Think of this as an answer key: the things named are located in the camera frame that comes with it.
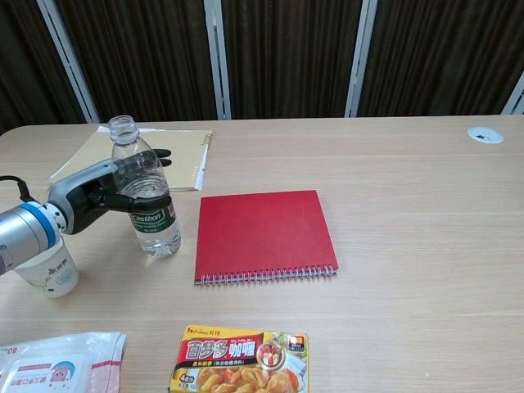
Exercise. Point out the white paper cup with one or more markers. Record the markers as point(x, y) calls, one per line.
point(57, 276)

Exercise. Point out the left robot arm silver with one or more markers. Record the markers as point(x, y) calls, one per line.
point(24, 233)

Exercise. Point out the transparent water bottle green label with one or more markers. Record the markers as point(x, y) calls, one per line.
point(153, 227)

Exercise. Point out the red spiral notebook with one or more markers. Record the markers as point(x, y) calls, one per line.
point(262, 233)

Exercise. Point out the dark pleated curtain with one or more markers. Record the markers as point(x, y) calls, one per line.
point(286, 53)

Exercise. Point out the left robot hand grey black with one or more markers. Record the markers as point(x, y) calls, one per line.
point(78, 196)

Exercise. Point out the yellow curry box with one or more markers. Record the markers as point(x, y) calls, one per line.
point(241, 364)

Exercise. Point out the white wet wipes pack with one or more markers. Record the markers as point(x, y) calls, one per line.
point(61, 364)

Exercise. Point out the white partition post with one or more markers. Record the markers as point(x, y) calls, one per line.
point(516, 96)
point(219, 61)
point(71, 61)
point(360, 61)

